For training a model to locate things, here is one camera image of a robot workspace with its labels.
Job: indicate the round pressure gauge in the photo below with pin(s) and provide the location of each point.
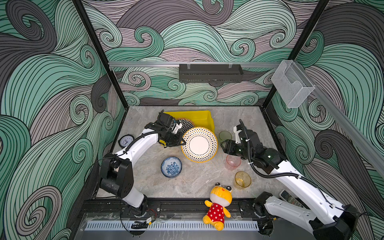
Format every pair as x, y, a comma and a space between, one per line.
125, 140

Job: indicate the geometric flower pattern plate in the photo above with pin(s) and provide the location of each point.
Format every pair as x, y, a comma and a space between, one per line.
186, 125

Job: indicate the white remote control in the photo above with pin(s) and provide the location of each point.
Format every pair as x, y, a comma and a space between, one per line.
284, 195

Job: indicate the clear plastic wall holder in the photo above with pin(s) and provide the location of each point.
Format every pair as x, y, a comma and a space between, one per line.
292, 83

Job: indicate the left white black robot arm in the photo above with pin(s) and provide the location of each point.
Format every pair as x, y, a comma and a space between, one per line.
116, 173

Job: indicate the white slotted cable duct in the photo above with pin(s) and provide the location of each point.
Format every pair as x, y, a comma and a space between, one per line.
230, 225

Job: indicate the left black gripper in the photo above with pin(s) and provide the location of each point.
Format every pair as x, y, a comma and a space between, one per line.
179, 138

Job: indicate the blue floral bowl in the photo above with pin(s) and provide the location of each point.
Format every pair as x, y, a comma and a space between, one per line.
171, 167

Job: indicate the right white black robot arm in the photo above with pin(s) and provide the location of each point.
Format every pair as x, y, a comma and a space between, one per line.
321, 215

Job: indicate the green transparent cup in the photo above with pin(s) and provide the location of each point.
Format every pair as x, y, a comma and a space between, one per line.
224, 135

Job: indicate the yellow plush toy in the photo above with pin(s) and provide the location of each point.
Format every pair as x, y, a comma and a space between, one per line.
220, 199

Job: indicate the black wall shelf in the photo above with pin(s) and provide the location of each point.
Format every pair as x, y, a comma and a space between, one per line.
210, 73

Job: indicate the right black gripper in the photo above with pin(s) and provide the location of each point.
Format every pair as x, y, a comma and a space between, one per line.
230, 144

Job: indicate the pink transparent cup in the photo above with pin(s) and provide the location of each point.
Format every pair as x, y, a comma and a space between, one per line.
232, 162

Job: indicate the amber transparent cup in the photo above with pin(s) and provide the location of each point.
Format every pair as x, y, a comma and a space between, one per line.
242, 180

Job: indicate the yellow plastic bin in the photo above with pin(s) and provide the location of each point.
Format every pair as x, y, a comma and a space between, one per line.
199, 118

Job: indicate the yellow rimmed dotted plate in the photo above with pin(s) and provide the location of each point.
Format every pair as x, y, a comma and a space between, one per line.
201, 145

